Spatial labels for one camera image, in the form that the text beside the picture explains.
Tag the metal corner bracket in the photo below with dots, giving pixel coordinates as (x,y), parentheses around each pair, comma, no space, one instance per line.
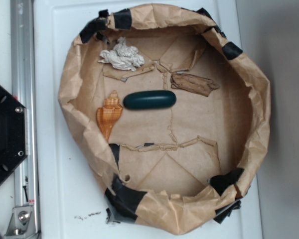
(22,223)

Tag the white plastic tray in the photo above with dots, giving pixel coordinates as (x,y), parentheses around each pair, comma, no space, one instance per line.
(72,205)

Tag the aluminium extrusion rail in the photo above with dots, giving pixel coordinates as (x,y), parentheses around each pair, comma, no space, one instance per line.
(26,184)

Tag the brown wood chip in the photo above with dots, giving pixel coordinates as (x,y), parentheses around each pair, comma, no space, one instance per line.
(193,84)

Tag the crumpled white paper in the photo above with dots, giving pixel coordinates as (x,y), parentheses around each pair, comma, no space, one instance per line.
(122,57)

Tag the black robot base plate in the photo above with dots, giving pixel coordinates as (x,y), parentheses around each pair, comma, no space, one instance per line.
(12,134)

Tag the dark green oval stone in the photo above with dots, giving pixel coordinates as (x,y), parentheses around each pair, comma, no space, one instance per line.
(145,100)

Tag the orange conch shell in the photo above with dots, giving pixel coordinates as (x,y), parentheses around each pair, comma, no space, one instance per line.
(109,114)

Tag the brown paper bag bin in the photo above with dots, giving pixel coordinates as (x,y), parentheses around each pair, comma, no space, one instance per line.
(175,168)

